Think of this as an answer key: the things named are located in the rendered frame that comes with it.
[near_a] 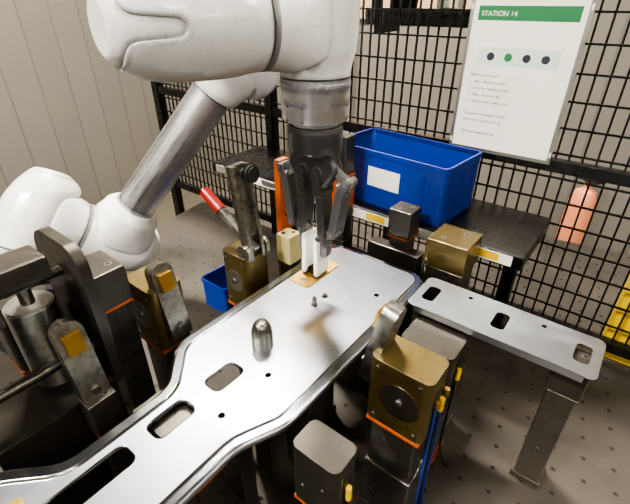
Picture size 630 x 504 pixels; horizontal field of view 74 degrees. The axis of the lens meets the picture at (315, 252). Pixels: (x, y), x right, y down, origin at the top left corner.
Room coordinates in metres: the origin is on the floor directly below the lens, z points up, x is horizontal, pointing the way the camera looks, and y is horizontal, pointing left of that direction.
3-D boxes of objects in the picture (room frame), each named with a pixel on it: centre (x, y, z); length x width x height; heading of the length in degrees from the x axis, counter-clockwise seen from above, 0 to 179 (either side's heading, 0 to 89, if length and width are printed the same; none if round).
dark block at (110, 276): (0.52, 0.32, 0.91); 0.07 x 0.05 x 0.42; 52
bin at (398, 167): (0.96, -0.21, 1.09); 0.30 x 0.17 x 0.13; 47
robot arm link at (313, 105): (0.57, 0.00, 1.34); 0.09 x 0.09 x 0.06
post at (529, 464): (0.46, -0.39, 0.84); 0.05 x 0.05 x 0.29; 52
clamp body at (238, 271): (0.68, 0.14, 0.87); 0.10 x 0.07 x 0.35; 52
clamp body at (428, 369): (0.39, -0.14, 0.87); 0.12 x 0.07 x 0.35; 52
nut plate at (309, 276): (0.57, 0.00, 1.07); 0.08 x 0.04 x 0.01; 142
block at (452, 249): (0.71, -0.27, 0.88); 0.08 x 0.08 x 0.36; 52
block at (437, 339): (0.50, -0.21, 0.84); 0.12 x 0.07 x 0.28; 52
